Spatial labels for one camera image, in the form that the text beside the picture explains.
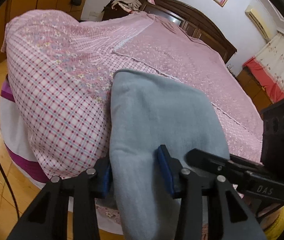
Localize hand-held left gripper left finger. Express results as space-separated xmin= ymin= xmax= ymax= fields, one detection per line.
xmin=7 ymin=157 xmax=113 ymax=240

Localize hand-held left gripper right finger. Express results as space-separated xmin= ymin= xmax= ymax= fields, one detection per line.
xmin=156 ymin=145 xmax=261 ymax=240

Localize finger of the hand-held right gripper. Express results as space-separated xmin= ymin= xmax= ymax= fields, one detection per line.
xmin=186 ymin=149 xmax=250 ymax=183
xmin=228 ymin=154 xmax=265 ymax=172

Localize grey pants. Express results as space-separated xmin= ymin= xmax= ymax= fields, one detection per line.
xmin=109 ymin=69 xmax=230 ymax=240

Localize low wooden cabinet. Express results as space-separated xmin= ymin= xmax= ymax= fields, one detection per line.
xmin=236 ymin=66 xmax=275 ymax=110

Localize cream and red curtain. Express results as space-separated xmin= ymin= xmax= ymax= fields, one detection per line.
xmin=243 ymin=31 xmax=284 ymax=103

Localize pink checked bedspread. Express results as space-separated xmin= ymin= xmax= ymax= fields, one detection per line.
xmin=0 ymin=9 xmax=266 ymax=228

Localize white air conditioner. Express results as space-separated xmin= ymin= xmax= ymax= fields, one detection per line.
xmin=245 ymin=4 xmax=274 ymax=40

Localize dark wooden headboard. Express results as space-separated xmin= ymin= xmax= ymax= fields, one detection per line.
xmin=135 ymin=0 xmax=237 ymax=64

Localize dark wooden nightstand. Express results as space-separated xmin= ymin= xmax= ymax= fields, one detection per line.
xmin=103 ymin=5 xmax=130 ymax=20

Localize pile of clothes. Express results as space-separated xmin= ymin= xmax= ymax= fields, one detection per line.
xmin=110 ymin=0 xmax=142 ymax=12

